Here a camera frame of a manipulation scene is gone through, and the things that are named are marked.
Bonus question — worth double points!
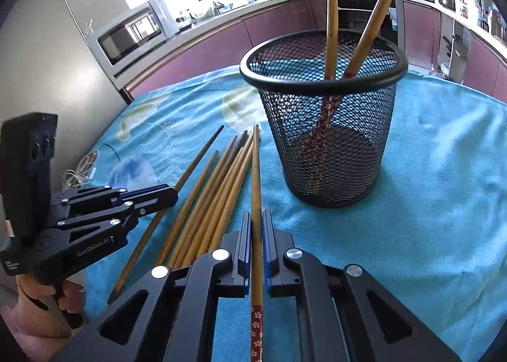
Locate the single chopstick red patterned end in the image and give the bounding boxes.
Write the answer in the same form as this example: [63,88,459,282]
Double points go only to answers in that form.
[249,124,264,362]
[300,0,341,192]
[315,0,408,188]

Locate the silver refrigerator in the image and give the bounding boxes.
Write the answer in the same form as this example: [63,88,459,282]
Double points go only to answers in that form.
[0,0,136,141]

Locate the bunch of bamboo chopsticks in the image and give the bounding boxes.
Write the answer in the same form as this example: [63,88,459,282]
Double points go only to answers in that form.
[108,124,254,305]

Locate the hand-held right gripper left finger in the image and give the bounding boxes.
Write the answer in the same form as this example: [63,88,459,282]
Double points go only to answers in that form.
[49,210,253,362]

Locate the black mesh holder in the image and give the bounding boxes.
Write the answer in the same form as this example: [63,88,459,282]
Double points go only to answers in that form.
[240,29,408,208]

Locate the blue floral tablecloth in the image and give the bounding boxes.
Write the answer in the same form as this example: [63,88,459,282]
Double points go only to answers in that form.
[81,67,507,362]

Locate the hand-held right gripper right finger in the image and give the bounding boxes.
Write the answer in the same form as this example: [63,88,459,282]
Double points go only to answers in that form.
[261,209,462,362]

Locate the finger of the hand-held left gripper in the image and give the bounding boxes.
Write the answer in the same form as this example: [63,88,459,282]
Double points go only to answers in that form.
[57,186,179,246]
[51,184,176,213]

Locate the person's left hand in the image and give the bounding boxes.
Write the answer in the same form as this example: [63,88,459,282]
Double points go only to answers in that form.
[0,277,87,341]

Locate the long purple kitchen cabinets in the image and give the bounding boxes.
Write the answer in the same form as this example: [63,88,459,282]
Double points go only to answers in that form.
[123,0,330,98]

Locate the silver microwave oven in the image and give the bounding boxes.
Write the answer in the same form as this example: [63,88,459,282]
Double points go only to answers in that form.
[97,0,180,78]

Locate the white tangled cord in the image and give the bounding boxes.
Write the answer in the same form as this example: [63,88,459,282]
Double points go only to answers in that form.
[61,150,100,189]

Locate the black built-in oven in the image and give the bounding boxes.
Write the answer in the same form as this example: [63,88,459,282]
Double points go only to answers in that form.
[338,0,405,66]

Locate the short purple kitchen cabinets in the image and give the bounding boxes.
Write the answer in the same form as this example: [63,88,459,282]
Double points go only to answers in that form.
[402,1,507,98]

